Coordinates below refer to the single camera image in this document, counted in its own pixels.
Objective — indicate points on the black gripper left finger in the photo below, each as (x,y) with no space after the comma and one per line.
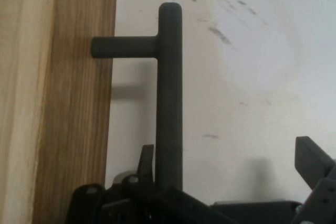
(147,163)

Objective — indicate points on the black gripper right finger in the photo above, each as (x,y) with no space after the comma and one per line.
(311,159)

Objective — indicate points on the wooden cabinet drawer front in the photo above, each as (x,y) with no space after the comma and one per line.
(57,98)

